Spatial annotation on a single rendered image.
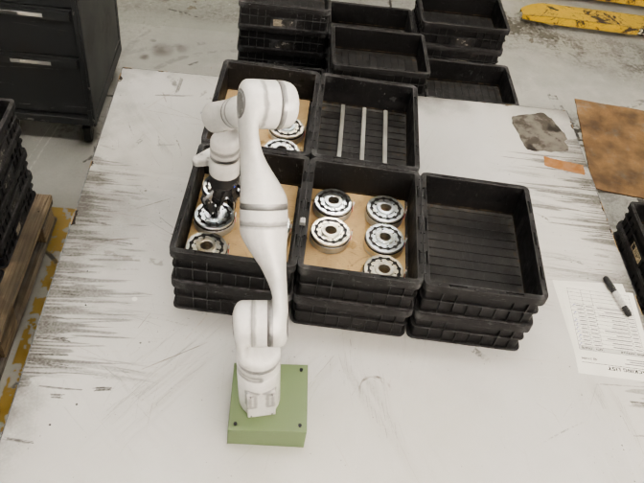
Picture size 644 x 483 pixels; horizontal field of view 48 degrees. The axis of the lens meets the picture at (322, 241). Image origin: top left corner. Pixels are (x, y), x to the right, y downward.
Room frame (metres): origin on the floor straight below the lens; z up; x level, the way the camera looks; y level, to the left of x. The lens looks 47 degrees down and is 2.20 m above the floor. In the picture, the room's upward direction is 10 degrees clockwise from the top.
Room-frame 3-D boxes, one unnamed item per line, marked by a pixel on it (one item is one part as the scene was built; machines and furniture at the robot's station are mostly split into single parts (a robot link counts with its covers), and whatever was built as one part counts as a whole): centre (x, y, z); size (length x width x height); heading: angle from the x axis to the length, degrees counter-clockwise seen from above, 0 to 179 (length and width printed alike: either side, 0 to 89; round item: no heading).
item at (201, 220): (1.28, 0.28, 0.86); 0.10 x 0.10 x 0.01
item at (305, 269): (1.29, -0.09, 0.92); 0.40 x 0.30 x 0.02; 3
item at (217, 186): (1.30, 0.27, 0.95); 0.08 x 0.08 x 0.09
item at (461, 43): (3.07, -0.45, 0.37); 0.40 x 0.30 x 0.45; 97
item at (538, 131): (2.09, -0.69, 0.71); 0.22 x 0.19 x 0.01; 7
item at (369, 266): (1.19, -0.16, 0.86); 0.10 x 0.10 x 0.01
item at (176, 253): (1.28, 0.21, 0.92); 0.40 x 0.30 x 0.02; 3
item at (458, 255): (1.31, -0.39, 0.87); 0.40 x 0.30 x 0.11; 3
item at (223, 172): (1.31, 0.28, 1.03); 0.11 x 0.09 x 0.06; 54
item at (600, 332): (1.26, -0.80, 0.70); 0.33 x 0.23 x 0.01; 7
